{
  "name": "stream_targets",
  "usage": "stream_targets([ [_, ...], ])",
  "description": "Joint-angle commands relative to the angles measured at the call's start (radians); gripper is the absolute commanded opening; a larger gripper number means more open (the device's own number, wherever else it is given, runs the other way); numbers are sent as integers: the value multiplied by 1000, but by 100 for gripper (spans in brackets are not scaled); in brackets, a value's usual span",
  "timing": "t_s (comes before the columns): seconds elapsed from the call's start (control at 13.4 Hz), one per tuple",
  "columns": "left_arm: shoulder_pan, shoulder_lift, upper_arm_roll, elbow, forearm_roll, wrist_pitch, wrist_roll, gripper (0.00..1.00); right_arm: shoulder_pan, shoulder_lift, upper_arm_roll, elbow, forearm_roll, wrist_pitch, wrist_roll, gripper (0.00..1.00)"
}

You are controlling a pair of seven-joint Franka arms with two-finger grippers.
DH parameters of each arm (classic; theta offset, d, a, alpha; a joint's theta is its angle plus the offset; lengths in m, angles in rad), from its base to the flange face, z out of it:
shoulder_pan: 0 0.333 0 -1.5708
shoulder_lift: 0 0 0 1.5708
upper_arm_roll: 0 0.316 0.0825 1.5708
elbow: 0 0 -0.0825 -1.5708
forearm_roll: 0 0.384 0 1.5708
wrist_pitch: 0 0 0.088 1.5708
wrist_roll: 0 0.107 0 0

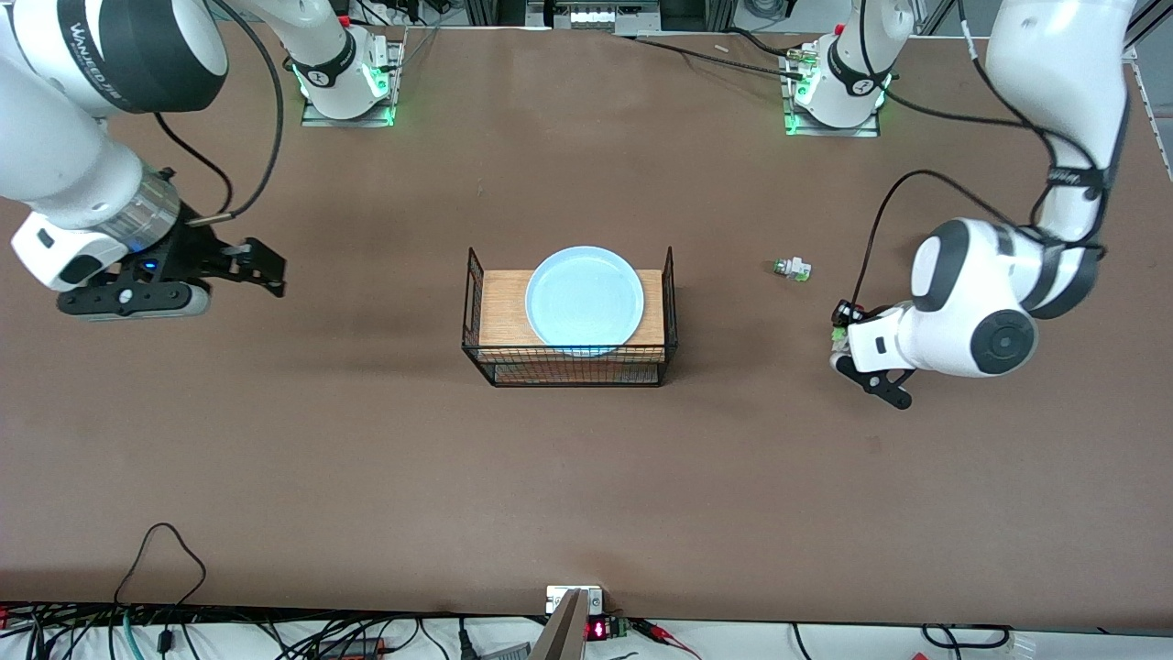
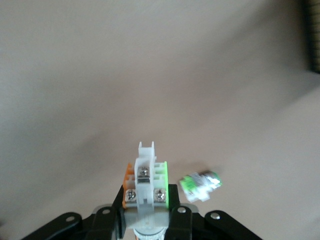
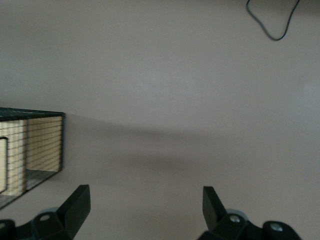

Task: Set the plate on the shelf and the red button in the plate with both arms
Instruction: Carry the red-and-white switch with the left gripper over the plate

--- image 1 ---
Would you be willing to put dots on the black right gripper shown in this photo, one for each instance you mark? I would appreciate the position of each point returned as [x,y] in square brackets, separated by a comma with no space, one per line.
[190,249]

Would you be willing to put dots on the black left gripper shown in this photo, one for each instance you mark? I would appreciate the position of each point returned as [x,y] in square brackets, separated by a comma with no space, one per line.
[839,316]

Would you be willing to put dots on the red push button switch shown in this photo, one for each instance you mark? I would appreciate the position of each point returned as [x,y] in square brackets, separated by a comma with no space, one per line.
[837,335]

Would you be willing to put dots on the light blue round plate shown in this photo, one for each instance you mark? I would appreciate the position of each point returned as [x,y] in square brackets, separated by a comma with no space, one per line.
[585,301]

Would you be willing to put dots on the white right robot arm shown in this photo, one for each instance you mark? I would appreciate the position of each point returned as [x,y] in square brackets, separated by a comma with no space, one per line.
[55,147]

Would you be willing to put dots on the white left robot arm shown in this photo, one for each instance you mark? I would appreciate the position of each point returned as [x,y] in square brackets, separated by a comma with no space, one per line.
[962,302]

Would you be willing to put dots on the wooden shelf board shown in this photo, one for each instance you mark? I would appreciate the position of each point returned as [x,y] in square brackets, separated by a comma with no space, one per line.
[499,312]

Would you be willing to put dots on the black power adapter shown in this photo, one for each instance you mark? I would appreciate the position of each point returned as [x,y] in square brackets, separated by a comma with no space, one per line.
[353,647]

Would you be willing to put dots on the lit white control box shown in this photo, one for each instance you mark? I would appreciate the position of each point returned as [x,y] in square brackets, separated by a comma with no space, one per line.
[591,16]

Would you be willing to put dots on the small red display module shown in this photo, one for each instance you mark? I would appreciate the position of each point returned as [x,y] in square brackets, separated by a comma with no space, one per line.
[600,629]

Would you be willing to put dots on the green push button switch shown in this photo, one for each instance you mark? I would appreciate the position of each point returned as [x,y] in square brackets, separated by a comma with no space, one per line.
[794,269]

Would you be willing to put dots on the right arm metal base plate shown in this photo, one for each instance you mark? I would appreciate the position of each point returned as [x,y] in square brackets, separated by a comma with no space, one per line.
[321,121]

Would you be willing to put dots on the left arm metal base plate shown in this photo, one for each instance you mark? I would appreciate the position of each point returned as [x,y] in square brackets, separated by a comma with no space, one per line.
[825,131]

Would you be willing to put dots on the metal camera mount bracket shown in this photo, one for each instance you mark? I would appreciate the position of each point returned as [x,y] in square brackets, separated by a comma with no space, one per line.
[566,623]

